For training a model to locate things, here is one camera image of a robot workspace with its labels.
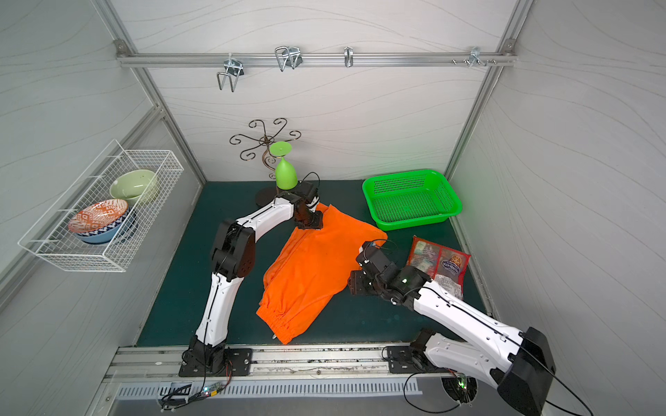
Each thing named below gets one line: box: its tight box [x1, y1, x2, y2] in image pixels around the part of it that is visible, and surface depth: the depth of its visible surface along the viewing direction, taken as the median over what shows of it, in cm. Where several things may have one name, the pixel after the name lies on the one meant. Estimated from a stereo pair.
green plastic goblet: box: [269, 140, 298, 191], surface depth 92 cm
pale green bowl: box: [109, 169, 156, 208], surface depth 73 cm
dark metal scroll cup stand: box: [229, 117, 302, 207], surface depth 95 cm
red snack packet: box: [405, 235, 472, 301], surface depth 93 cm
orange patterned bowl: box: [67, 199, 129, 234], surface depth 64 cm
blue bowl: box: [74, 207, 138, 245], surface depth 59 cm
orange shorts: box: [256, 202, 388, 345], surface depth 88 cm
